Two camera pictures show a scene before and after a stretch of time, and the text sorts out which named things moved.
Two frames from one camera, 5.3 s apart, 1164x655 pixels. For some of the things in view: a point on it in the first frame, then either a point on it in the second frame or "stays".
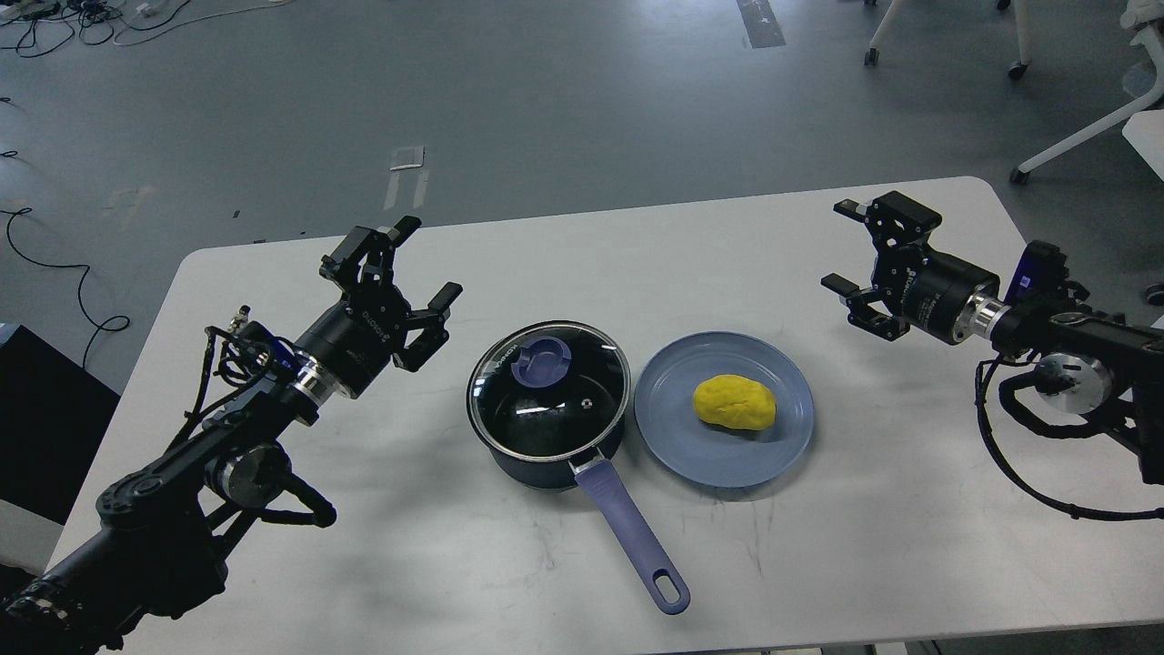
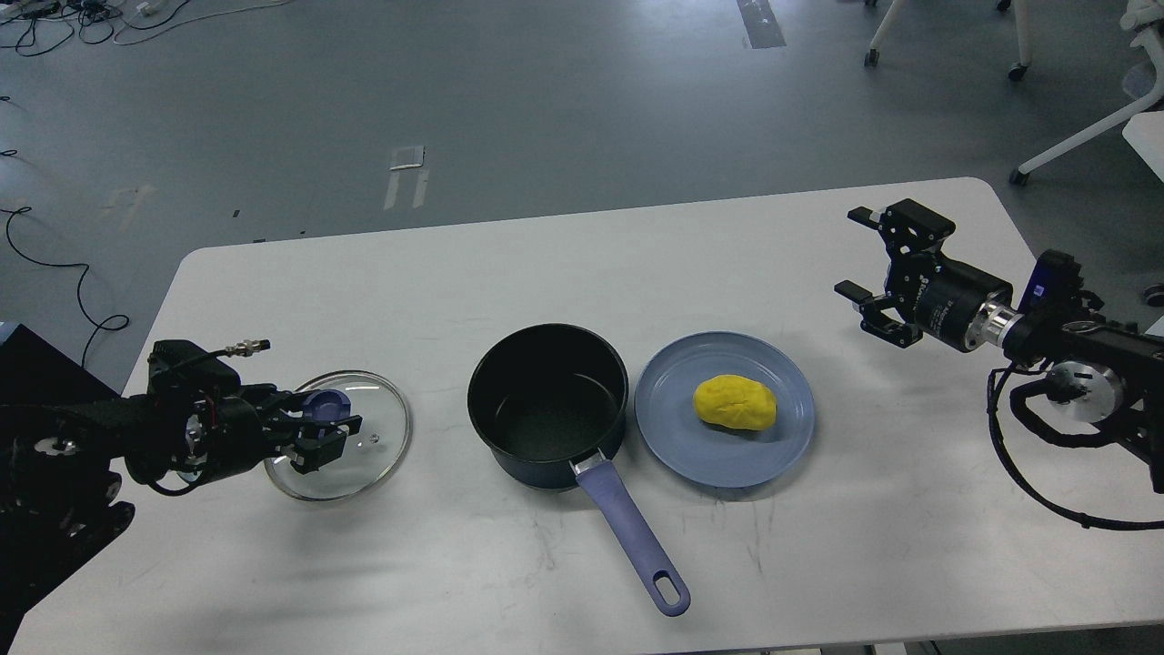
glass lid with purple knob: (547, 390) to (371, 452)
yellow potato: (736, 401) stays
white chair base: (1146, 18) stays
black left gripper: (354, 343) to (232, 428)
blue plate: (714, 454) stays
